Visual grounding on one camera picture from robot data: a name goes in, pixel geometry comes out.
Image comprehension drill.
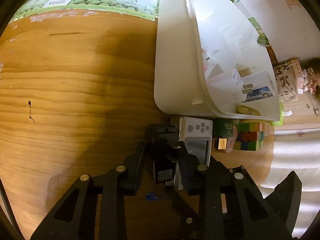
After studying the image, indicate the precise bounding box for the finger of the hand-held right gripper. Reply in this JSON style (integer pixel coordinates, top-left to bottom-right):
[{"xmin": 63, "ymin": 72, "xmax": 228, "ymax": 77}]
[
  {"xmin": 265, "ymin": 170, "xmax": 302, "ymax": 237},
  {"xmin": 164, "ymin": 187, "xmax": 203, "ymax": 230}
]

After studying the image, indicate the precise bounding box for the green fruit print poster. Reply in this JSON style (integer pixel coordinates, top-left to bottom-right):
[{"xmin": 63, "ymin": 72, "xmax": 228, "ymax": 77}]
[{"xmin": 11, "ymin": 0, "xmax": 269, "ymax": 47}]

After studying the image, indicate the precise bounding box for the black charger plug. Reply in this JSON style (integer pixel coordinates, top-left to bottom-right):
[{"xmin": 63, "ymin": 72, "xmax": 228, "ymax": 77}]
[{"xmin": 145, "ymin": 124, "xmax": 181, "ymax": 183}]

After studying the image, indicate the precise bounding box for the white plastic storage bin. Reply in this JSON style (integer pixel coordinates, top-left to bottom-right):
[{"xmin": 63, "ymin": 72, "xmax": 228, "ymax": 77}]
[{"xmin": 153, "ymin": 0, "xmax": 280, "ymax": 122}]

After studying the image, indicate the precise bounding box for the beige round compact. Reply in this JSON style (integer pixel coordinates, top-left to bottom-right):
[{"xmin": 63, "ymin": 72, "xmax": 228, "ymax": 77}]
[{"xmin": 236, "ymin": 105, "xmax": 262, "ymax": 115}]

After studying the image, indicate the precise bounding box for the green tissue pack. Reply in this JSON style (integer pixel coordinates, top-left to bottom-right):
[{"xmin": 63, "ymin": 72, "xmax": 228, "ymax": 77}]
[{"xmin": 271, "ymin": 102, "xmax": 292, "ymax": 127}]

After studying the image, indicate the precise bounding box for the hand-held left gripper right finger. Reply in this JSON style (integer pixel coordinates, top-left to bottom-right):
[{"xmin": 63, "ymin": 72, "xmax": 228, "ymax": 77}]
[{"xmin": 178, "ymin": 142, "xmax": 293, "ymax": 240}]

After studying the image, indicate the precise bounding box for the pink correction tape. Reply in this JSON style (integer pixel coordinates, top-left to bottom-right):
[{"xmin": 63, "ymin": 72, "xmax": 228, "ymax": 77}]
[{"xmin": 226, "ymin": 125, "xmax": 239, "ymax": 153}]

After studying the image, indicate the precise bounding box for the green and gold box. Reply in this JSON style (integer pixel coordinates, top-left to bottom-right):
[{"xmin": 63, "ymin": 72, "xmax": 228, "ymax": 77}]
[{"xmin": 212, "ymin": 118, "xmax": 235, "ymax": 150}]

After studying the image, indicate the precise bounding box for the white handheld console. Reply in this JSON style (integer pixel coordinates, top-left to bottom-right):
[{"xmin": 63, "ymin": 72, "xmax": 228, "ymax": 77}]
[{"xmin": 179, "ymin": 116, "xmax": 213, "ymax": 192}]

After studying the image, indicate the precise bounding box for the printed canvas bag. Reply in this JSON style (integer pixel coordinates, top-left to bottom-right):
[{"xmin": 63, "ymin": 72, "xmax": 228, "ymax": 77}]
[{"xmin": 272, "ymin": 60, "xmax": 300, "ymax": 103}]

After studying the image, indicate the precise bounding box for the white power adapter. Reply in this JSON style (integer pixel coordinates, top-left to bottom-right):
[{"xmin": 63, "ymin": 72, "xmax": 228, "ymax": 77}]
[{"xmin": 226, "ymin": 66, "xmax": 257, "ymax": 103}]

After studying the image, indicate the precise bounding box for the white patterned cloth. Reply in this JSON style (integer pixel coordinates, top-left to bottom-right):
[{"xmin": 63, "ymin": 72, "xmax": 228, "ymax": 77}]
[{"xmin": 257, "ymin": 124, "xmax": 320, "ymax": 238}]

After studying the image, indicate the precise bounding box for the colourful puzzle cube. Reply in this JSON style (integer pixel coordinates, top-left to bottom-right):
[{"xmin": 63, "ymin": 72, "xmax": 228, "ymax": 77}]
[{"xmin": 234, "ymin": 121, "xmax": 267, "ymax": 152}]

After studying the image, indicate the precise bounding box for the blue label floss box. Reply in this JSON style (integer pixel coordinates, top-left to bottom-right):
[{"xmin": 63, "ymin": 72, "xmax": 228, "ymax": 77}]
[{"xmin": 242, "ymin": 86, "xmax": 275, "ymax": 103}]

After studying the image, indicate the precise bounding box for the brown haired rag doll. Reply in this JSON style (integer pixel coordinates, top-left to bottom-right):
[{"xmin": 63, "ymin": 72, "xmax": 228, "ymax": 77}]
[{"xmin": 301, "ymin": 57, "xmax": 320, "ymax": 95}]

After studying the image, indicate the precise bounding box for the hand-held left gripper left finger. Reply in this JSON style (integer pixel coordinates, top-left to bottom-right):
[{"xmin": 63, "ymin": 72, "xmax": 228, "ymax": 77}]
[{"xmin": 30, "ymin": 141, "xmax": 147, "ymax": 240}]

